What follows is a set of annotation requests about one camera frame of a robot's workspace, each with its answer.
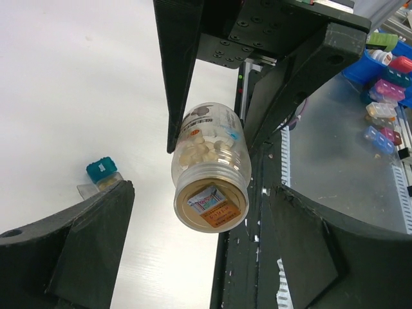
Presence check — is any orange bottle cap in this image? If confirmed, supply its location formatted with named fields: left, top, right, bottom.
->
left=174, top=162, right=251, bottom=233

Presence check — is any pink pill box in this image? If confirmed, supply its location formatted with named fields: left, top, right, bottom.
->
left=368, top=55, right=412, bottom=105

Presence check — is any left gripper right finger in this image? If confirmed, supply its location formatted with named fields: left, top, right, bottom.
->
left=270, top=185, right=411, bottom=308

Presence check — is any grey pill box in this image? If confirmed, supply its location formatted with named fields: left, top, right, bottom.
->
left=77, top=172, right=123, bottom=200

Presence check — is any clear pill bottle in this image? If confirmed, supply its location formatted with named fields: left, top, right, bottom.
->
left=171, top=102, right=252, bottom=183

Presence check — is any green bottle cap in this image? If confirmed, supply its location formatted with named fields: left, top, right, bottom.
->
left=366, top=32, right=398, bottom=52

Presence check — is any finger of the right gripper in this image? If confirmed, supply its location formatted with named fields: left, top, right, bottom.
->
left=244, top=23, right=369, bottom=151
left=153, top=0, right=204, bottom=153

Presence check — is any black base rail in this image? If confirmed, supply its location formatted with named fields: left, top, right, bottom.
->
left=211, top=61, right=290, bottom=309

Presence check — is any clear pill box strip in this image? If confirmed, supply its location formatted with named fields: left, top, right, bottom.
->
left=365, top=102, right=397, bottom=128

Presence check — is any blue pill box strip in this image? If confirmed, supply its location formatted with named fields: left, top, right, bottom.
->
left=363, top=126, right=402, bottom=155

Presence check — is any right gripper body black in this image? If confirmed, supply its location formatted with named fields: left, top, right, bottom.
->
left=196, top=0, right=371, bottom=68

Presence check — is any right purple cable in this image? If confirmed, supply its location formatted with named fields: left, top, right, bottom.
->
left=283, top=96, right=312, bottom=129

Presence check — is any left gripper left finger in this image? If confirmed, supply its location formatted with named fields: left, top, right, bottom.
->
left=1, top=180, right=135, bottom=308

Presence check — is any blue pill box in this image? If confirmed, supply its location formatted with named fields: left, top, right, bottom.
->
left=86, top=156, right=118, bottom=184

